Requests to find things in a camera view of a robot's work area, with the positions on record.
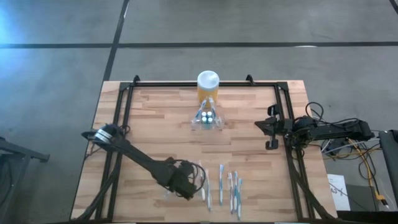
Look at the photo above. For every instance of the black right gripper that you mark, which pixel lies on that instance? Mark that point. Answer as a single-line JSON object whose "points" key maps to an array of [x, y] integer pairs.
{"points": [[278, 127]]}

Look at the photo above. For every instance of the clear acrylic organizer box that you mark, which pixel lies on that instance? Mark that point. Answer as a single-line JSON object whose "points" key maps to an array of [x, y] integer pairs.
{"points": [[217, 126]]}

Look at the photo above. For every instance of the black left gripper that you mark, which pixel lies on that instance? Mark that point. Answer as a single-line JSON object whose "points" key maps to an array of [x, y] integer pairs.
{"points": [[183, 180]]}

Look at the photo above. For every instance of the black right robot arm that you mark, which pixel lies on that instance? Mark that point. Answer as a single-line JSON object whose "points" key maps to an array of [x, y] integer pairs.
{"points": [[335, 132]]}

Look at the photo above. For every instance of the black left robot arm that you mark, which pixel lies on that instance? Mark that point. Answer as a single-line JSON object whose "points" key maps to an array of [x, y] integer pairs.
{"points": [[140, 158]]}

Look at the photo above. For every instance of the purple toothbrush in clear wrapper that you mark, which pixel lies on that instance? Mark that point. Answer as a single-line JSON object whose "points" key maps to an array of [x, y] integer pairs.
{"points": [[202, 194]]}

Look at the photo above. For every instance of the black aluminium table frame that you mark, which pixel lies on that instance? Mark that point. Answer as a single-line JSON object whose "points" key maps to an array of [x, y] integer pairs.
{"points": [[171, 84]]}

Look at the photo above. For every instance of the white paper sheet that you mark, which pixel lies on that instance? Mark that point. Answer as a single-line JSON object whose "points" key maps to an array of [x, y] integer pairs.
{"points": [[339, 193]]}

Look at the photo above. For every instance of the black equipment case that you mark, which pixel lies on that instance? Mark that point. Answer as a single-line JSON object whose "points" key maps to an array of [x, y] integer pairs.
{"points": [[390, 161]]}

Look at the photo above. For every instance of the black side stand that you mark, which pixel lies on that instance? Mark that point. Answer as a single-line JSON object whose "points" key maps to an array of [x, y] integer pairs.
{"points": [[12, 145]]}

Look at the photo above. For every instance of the yellow wipes canister white lid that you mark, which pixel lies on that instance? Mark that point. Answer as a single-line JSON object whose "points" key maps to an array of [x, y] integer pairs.
{"points": [[208, 81]]}

